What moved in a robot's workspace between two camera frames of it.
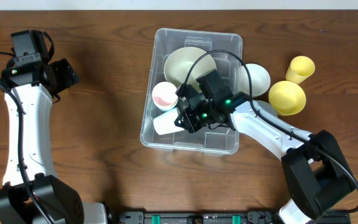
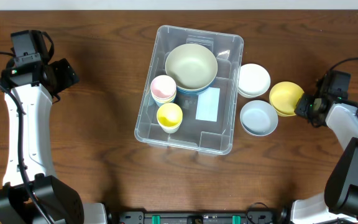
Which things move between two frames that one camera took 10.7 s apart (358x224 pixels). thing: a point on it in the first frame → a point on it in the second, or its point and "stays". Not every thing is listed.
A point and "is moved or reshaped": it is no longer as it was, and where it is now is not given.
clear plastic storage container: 178,58 stays
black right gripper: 186,117 → 303,106
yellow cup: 300,68 → 169,115
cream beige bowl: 178,63 stays
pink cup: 164,95 is moved or reshaped
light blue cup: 167,110 → 159,104
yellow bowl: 287,97 stays
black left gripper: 66,73 stays
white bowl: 260,79 stays
